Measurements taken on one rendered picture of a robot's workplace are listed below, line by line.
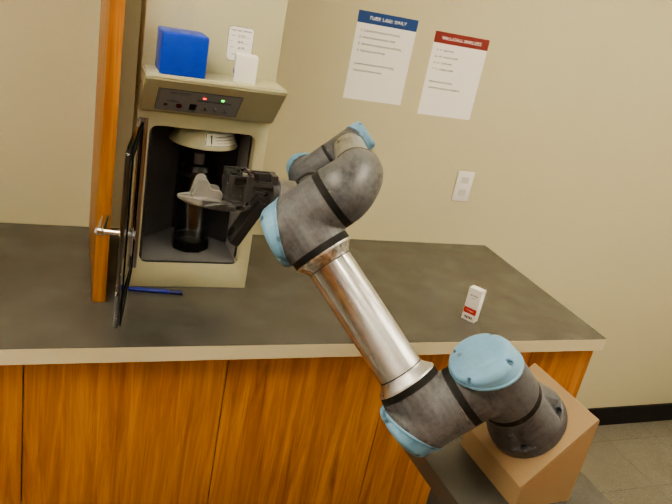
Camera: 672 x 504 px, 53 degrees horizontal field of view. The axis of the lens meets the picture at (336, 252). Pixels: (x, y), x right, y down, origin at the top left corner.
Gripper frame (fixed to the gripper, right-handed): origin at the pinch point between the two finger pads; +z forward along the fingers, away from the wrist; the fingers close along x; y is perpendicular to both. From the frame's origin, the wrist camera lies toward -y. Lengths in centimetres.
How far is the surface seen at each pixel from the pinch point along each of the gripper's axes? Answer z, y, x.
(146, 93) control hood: 7.4, 17.8, -18.6
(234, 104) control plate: -12.6, 17.7, -18.6
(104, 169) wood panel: 15.3, -0.1, -16.8
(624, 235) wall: -198, -27, -70
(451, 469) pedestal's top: -48, -34, 51
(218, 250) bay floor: -17.0, -26.3, -33.9
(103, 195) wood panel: 15.2, -6.3, -16.8
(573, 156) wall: -158, 4, -69
